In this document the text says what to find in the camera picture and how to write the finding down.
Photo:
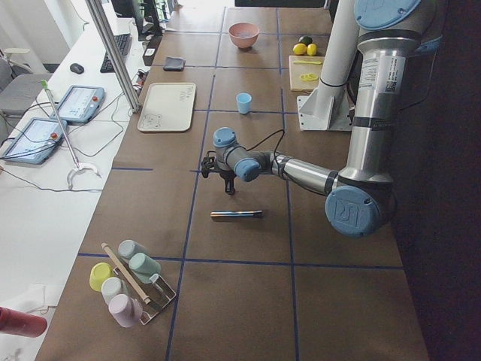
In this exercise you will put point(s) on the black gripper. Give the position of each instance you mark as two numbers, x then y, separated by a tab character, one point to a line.
227	177

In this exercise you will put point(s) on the steel muddler black tip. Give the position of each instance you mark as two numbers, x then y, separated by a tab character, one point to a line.
232	215

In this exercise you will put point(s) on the light blue cup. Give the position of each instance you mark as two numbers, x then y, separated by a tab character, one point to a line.
243	102

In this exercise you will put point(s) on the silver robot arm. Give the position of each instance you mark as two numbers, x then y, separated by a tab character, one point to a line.
360	85

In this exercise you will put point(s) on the mint green cup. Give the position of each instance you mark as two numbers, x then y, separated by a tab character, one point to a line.
144	267

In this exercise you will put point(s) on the grey cup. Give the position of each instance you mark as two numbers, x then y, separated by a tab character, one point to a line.
128	248

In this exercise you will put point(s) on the white cup rack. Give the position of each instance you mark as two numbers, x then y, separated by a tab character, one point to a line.
160	292

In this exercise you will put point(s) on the white cup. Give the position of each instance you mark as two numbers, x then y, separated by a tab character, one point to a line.
112	287

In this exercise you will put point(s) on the yellow cup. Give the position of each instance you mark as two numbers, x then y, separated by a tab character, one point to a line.
99	273

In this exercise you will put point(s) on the pink cup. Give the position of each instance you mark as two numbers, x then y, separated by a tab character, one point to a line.
125	310

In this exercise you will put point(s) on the cream bear tray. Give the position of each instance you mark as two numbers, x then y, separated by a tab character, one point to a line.
167	107

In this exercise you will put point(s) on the grey folded cloth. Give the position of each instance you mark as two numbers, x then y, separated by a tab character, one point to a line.
174	63

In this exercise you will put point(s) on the wooden cutting board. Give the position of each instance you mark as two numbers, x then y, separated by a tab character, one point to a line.
304	72

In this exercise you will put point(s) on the yellow plastic knife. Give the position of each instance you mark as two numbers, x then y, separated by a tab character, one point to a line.
307	62

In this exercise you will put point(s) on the pink bowl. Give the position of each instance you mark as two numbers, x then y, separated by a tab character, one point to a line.
243	35

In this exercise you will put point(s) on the reacher grabber stick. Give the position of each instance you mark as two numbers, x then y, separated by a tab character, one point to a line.
78	166

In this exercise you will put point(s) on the black device box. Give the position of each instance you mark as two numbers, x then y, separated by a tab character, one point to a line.
151	49

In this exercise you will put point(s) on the green avocado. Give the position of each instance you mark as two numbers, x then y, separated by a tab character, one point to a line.
306	40

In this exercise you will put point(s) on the far teach pendant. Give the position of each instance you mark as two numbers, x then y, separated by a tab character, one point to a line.
80	103

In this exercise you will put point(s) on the teach pendant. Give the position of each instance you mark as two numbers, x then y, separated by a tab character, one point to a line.
35	143
80	103

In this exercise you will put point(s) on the black computer mouse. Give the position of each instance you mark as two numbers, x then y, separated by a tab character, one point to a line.
76	68

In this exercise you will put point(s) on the near teach pendant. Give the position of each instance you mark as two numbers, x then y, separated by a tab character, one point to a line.
35	143

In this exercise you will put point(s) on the red bottle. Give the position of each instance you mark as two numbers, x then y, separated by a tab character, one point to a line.
19	323

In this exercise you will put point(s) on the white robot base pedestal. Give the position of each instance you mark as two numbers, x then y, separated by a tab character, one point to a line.
327	107

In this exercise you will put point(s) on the wooden rack handle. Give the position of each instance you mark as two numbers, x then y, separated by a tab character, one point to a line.
124	271

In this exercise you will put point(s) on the aluminium frame post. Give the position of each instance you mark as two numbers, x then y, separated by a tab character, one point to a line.
101	23

